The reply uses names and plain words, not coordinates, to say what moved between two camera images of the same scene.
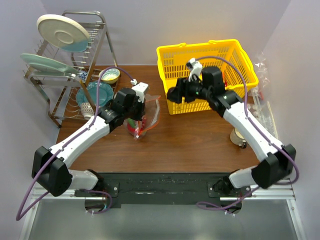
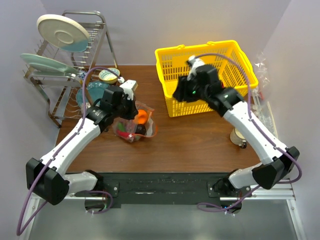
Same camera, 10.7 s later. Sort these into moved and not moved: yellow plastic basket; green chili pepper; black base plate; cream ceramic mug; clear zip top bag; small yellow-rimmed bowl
Moved: clear zip top bag; green chili pepper
Not moved: small yellow-rimmed bowl; yellow plastic basket; black base plate; cream ceramic mug
